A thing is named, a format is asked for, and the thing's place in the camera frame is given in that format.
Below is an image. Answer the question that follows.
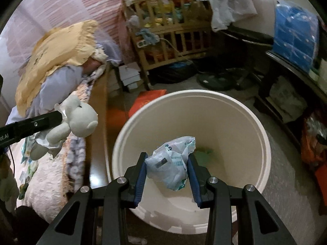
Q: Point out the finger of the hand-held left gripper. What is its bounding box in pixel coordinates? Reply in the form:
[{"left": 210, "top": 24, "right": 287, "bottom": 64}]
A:
[{"left": 11, "top": 110, "right": 63, "bottom": 140}]

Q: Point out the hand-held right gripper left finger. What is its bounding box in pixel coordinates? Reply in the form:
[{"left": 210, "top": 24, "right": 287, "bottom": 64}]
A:
[{"left": 37, "top": 152, "right": 149, "bottom": 245}]

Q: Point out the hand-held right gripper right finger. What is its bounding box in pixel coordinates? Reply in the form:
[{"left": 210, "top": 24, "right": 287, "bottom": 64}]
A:
[{"left": 187, "top": 153, "right": 298, "bottom": 245}]

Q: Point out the white plush toy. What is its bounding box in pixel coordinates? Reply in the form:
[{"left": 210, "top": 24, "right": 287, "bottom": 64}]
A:
[{"left": 29, "top": 95, "right": 99, "bottom": 160}]

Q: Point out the white plastic bin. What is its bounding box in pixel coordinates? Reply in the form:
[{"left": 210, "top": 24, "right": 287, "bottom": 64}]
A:
[{"left": 112, "top": 89, "right": 271, "bottom": 234}]

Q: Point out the green wrapper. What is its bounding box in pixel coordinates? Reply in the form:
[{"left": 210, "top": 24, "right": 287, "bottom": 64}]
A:
[{"left": 193, "top": 146, "right": 214, "bottom": 167}]

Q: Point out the floral quilt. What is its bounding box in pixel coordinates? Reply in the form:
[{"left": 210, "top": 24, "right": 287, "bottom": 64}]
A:
[{"left": 64, "top": 66, "right": 108, "bottom": 193}]

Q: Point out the grey blanket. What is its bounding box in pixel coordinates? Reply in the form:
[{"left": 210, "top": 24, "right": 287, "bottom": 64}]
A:
[{"left": 5, "top": 43, "right": 123, "bottom": 125}]

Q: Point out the yellow frilled pillow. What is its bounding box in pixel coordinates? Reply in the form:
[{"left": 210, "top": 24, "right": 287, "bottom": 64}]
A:
[{"left": 15, "top": 19, "right": 100, "bottom": 116}]

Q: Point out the red paper bag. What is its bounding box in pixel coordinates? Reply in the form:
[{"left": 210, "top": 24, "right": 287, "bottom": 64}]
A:
[{"left": 128, "top": 89, "right": 168, "bottom": 118}]

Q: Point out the white cardboard box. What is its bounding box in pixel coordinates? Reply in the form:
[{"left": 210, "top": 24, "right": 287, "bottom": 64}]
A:
[
  {"left": 123, "top": 78, "right": 141, "bottom": 91},
  {"left": 118, "top": 62, "right": 141, "bottom": 81}
]

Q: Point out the black plastic bag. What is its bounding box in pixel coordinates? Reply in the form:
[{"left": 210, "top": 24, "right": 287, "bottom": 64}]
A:
[{"left": 151, "top": 64, "right": 198, "bottom": 84}]

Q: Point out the white bag under table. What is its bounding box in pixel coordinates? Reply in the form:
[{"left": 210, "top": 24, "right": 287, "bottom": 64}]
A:
[{"left": 269, "top": 82, "right": 308, "bottom": 123}]

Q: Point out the orange plastic bag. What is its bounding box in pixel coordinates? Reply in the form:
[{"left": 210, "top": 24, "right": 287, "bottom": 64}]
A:
[{"left": 300, "top": 116, "right": 327, "bottom": 170}]

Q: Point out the white power strip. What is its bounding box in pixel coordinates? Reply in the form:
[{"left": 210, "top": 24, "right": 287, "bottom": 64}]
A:
[{"left": 137, "top": 39, "right": 161, "bottom": 48}]

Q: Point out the wooden crib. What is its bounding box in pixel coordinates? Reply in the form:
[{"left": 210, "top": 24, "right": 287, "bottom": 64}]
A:
[{"left": 122, "top": 0, "right": 214, "bottom": 87}]

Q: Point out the dark wooden table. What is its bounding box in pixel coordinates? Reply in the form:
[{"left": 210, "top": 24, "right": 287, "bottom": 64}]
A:
[{"left": 258, "top": 50, "right": 327, "bottom": 148}]

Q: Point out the black chair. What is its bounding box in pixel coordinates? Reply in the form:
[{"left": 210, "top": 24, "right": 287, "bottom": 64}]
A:
[{"left": 219, "top": 23, "right": 274, "bottom": 91}]

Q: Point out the blue plastic package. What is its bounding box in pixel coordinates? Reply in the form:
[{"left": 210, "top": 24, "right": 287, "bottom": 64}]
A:
[{"left": 272, "top": 4, "right": 321, "bottom": 74}]

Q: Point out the large white plastic bag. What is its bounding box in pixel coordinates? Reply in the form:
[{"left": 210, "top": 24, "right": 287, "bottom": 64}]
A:
[{"left": 195, "top": 0, "right": 257, "bottom": 32}]

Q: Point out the white foam board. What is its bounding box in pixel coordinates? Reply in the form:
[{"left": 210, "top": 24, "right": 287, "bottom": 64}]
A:
[{"left": 236, "top": 0, "right": 279, "bottom": 23}]

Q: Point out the wooden bed frame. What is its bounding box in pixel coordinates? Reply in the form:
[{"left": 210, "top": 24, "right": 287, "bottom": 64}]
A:
[{"left": 83, "top": 62, "right": 114, "bottom": 188}]

